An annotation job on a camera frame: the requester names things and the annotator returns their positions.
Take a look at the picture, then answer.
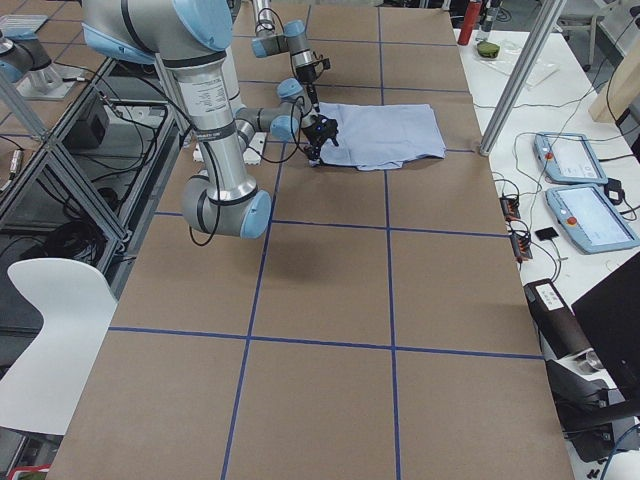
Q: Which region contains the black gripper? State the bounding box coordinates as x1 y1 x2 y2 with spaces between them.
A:
296 64 320 112
305 130 325 167

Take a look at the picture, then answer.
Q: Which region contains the light blue striped shirt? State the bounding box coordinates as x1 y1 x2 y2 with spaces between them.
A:
309 103 446 171

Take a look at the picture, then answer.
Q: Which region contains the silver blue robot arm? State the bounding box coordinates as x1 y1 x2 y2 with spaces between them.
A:
82 1 338 239
251 1 331 112

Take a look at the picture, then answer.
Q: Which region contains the olive green cloth pouch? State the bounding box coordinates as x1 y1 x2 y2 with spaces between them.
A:
476 40 500 60

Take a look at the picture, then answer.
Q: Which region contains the red cylinder bottle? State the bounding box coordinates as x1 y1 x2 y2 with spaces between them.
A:
457 0 482 46

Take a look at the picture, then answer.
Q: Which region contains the clear bag with green print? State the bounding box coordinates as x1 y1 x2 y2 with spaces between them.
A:
479 39 560 92

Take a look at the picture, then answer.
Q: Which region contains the orange black usb hub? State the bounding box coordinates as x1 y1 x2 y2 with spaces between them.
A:
509 230 533 263
499 196 521 221

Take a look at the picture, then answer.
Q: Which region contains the upper blue teach pendant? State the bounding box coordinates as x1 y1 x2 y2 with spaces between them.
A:
533 132 608 185

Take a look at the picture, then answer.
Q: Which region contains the blue teach pendant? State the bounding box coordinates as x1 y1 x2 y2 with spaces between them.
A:
533 132 608 185
545 184 639 254

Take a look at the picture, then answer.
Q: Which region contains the lower blue teach pendant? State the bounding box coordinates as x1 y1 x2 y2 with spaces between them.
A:
545 184 639 254

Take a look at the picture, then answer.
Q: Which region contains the black box with white label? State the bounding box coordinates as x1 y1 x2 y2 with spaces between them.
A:
523 279 592 358

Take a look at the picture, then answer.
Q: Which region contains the black monitor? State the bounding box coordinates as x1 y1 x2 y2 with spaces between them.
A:
572 255 639 399

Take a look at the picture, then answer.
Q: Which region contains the white moulded chair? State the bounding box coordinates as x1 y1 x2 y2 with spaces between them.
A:
1 258 117 436

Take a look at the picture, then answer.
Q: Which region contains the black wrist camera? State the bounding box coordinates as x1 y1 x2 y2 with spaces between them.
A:
302 114 339 147
314 56 331 75

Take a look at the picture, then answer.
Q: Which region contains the aluminium frame post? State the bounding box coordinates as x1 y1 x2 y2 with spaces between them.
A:
479 0 566 157

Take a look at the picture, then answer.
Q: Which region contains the aluminium side frame rail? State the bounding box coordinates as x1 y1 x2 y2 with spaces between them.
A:
1 87 171 294

